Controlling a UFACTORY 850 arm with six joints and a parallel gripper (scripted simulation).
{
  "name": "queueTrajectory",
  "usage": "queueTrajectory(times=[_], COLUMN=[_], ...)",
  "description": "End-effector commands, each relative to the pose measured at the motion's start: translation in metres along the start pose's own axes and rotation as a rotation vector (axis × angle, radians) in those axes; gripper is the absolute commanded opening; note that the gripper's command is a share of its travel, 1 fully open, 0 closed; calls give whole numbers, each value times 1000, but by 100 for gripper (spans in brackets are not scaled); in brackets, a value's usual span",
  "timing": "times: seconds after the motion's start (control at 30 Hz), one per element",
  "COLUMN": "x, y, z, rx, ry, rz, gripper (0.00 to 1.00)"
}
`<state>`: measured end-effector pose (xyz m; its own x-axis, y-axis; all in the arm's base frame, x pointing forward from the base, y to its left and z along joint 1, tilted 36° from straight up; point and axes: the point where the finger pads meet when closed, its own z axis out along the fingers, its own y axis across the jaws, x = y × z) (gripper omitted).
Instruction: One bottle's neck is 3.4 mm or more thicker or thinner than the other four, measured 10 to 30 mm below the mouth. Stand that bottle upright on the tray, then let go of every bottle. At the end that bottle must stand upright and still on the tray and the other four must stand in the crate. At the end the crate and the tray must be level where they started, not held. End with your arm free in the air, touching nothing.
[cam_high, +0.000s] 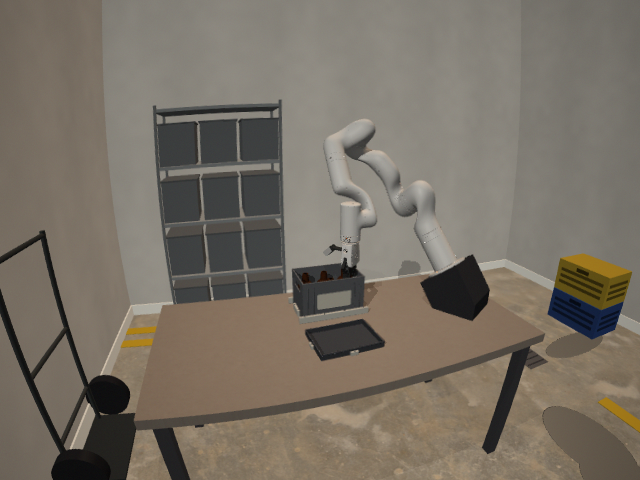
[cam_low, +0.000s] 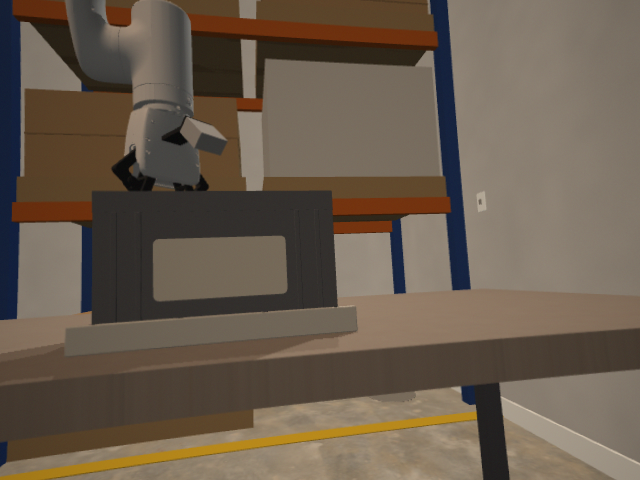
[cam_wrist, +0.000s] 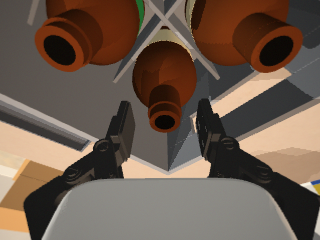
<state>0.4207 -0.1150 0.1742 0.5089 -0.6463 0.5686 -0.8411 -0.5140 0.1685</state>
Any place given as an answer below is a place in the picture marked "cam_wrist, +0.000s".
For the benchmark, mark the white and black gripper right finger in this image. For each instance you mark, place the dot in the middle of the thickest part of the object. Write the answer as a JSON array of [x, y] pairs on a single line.
[[299, 206]]

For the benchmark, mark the grey rectangular tray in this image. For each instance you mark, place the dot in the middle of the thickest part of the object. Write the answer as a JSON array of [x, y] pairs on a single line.
[[23, 120]]

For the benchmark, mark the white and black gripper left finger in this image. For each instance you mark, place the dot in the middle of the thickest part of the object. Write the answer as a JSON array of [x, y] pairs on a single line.
[[104, 162]]

